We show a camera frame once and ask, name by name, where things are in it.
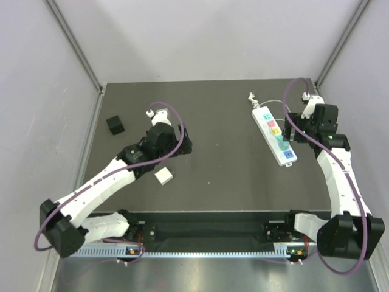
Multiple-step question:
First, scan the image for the teal charger plug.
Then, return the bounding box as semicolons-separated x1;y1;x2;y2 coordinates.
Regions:
278;141;289;151

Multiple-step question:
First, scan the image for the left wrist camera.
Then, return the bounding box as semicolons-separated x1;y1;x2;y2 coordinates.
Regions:
146;108;171;126

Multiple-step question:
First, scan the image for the white charger adapter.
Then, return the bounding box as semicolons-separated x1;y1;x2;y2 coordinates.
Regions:
154;167;174;186

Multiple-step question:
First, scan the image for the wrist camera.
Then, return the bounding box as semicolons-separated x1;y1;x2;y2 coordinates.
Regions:
301;92;325;119
146;108;171;126

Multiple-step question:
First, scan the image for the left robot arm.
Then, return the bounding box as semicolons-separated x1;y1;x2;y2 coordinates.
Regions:
38;122;193;258

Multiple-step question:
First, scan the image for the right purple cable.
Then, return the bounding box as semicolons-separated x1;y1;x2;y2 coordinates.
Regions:
282;77;372;275

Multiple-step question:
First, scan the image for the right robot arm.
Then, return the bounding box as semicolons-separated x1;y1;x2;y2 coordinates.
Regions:
283;103;385;260

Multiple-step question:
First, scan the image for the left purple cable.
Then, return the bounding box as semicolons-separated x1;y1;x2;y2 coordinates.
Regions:
33;102;185;252

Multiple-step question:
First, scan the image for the aluminium frame post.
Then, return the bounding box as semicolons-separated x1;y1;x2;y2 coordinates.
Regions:
314;0;372;92
43;0;103;92

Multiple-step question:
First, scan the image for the white power strip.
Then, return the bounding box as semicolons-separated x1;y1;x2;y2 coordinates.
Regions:
252;106;297;167

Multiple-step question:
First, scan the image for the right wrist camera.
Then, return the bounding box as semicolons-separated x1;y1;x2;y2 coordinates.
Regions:
301;92;325;119

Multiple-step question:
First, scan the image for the slotted cable duct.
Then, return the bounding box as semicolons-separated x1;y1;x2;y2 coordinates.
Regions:
74;245;308;259

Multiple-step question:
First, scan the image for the purple cable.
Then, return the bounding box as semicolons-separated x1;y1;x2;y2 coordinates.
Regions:
33;102;185;252
282;77;372;275

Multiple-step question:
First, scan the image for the white power strip cord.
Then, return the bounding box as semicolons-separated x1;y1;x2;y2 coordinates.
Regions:
247;92;262;110

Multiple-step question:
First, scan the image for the right aluminium frame post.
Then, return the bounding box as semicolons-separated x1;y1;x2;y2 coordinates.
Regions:
314;0;372;92

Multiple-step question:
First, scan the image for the left aluminium frame post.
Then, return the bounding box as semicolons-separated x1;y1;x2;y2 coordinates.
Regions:
43;0;103;92

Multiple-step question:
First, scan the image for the black cube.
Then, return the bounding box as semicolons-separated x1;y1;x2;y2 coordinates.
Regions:
106;115;125;136

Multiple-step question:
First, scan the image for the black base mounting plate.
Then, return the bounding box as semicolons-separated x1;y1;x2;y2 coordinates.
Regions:
133;211;305;253

